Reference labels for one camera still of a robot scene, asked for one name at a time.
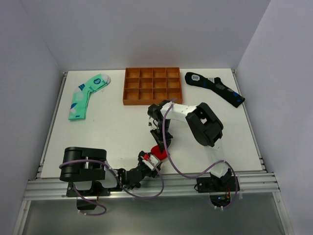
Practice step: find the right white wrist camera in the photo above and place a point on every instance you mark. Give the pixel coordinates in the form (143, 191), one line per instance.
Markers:
(152, 123)

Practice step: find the black blue sports sock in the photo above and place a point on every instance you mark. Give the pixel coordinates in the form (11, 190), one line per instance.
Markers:
(217, 86)

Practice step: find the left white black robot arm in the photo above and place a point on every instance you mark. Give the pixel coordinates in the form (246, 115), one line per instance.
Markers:
(83, 166)

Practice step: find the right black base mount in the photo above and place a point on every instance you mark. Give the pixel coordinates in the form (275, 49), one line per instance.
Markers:
(221, 193)

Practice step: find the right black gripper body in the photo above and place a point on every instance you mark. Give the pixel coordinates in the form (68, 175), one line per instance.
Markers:
(158, 133)

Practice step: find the red santa sock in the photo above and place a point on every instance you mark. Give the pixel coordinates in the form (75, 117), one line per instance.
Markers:
(158, 153)

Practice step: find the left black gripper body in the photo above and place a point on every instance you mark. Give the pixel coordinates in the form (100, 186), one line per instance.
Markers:
(144, 171)

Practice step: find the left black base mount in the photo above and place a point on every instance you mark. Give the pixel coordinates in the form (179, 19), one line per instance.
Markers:
(87, 197)

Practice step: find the mint green patterned sock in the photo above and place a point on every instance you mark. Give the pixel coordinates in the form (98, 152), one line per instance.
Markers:
(82, 94)

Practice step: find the orange compartment tray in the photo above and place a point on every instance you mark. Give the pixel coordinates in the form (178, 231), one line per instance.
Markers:
(146, 86)

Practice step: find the aluminium front rail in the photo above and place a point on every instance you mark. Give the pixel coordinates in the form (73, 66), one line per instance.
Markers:
(174, 185)

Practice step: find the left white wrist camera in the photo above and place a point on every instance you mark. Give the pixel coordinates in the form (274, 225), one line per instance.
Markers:
(151, 161)

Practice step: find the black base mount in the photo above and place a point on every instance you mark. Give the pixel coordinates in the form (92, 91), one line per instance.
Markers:
(221, 193)
(87, 197)

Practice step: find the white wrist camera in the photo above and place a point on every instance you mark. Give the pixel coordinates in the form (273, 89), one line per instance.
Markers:
(151, 161)
(152, 123)

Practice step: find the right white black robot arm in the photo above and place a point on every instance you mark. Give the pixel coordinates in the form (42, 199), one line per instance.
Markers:
(205, 127)

